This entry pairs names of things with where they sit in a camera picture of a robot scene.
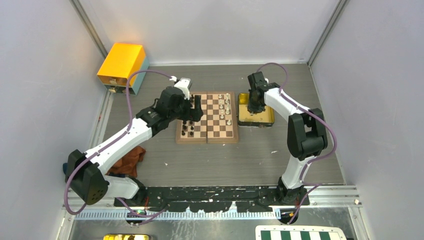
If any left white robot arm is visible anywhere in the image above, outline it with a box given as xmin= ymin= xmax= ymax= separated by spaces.
xmin=65 ymin=78 xmax=203 ymax=207

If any dark blue cloth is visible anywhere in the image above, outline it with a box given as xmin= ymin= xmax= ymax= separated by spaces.
xmin=62 ymin=162 xmax=68 ymax=175

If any wooden chess board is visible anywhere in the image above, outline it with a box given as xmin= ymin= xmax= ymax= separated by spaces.
xmin=175 ymin=91 xmax=239 ymax=144

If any orange cloth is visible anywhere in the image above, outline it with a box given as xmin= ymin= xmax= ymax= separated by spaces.
xmin=107 ymin=146 xmax=146 ymax=178

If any gold tin front edge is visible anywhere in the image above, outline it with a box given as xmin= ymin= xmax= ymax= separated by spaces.
xmin=103 ymin=233 xmax=152 ymax=240

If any gold tin tray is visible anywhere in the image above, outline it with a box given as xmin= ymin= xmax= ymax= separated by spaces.
xmin=237 ymin=93 xmax=275 ymax=128

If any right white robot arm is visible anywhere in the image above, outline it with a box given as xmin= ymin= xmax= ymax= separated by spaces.
xmin=247 ymin=71 xmax=328 ymax=206

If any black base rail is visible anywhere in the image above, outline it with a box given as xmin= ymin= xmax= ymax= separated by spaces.
xmin=114 ymin=186 xmax=307 ymax=213

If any yellow teal drawer box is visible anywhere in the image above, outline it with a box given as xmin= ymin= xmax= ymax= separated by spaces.
xmin=97 ymin=42 xmax=150 ymax=96

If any green white checkered board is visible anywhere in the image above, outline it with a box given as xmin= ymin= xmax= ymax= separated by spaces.
xmin=255 ymin=225 xmax=347 ymax=240

